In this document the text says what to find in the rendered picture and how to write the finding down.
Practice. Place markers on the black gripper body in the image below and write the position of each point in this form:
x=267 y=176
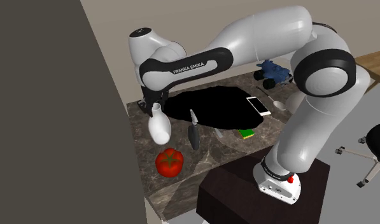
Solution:
x=153 y=94

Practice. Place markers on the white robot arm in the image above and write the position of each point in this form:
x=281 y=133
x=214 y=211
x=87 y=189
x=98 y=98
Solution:
x=279 y=34

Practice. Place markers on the white vase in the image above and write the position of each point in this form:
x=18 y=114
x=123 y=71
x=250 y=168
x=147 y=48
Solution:
x=159 y=127

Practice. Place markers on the red tomato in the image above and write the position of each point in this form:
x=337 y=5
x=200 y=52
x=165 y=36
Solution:
x=169 y=163

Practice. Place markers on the small grey blade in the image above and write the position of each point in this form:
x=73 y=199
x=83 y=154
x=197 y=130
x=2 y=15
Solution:
x=219 y=133

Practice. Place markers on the green and yellow sponge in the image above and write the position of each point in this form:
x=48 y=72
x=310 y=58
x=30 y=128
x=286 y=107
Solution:
x=246 y=133

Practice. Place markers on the white phone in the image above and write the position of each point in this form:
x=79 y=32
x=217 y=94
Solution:
x=258 y=105

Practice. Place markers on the blue toy vehicle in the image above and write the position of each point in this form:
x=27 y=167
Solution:
x=273 y=73

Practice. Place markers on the dark robot stand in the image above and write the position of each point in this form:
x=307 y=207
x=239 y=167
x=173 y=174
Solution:
x=233 y=192

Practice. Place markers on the silver spoon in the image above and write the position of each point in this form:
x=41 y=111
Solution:
x=279 y=104

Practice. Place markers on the black office chair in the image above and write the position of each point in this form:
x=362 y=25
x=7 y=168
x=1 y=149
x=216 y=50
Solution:
x=377 y=142

